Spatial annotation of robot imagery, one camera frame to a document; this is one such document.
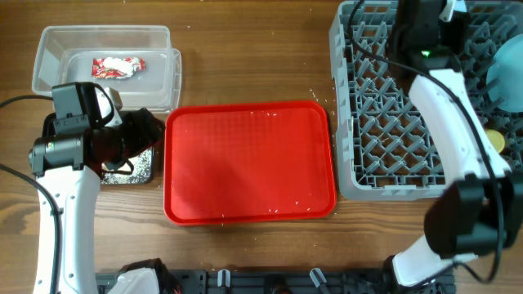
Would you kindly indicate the clear plastic bin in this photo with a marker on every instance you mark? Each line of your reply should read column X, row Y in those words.
column 66, row 53

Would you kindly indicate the yellow plastic cup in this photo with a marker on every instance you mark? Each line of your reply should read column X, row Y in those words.
column 496, row 139

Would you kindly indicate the black waste tray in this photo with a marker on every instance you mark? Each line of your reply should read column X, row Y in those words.
column 62, row 159

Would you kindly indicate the black mounting rail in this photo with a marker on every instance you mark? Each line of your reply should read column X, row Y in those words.
column 352, row 281

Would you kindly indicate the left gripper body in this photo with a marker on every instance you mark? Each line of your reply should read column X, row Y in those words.
column 130, row 138

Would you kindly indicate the red serving tray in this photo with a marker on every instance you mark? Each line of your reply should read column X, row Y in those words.
column 228, row 164

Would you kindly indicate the grey dishwasher rack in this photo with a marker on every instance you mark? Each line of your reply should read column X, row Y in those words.
column 384, row 149

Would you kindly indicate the red snack wrapper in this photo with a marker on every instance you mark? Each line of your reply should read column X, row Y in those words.
column 119, row 68

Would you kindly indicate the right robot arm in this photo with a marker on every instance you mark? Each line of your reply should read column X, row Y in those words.
column 480, row 209

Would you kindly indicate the spilled white rice pile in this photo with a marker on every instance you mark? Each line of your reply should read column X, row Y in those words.
column 141, row 173

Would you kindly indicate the light blue plate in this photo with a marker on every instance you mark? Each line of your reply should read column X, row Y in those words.
column 505, row 74

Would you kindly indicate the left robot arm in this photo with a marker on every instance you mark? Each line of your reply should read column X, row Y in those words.
column 66, row 239

